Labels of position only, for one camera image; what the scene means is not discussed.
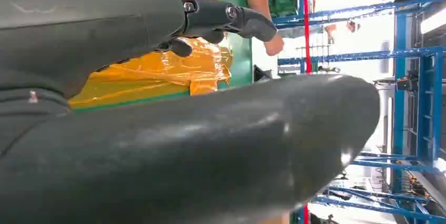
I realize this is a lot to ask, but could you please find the yellow plastic sheet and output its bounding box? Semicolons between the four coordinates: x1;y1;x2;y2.
68;0;234;111

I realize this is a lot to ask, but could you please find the green table mat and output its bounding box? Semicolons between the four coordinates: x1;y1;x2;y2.
71;0;254;114

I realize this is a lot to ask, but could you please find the person's hand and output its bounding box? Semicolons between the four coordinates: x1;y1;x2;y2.
263;33;285;57

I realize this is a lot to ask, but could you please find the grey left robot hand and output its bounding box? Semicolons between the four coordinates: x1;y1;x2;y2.
0;0;381;224

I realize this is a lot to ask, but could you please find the red vertical pole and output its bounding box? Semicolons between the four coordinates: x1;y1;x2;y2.
301;0;313;224

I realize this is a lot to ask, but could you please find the blue metal rack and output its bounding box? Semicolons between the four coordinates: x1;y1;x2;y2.
271;0;446;224

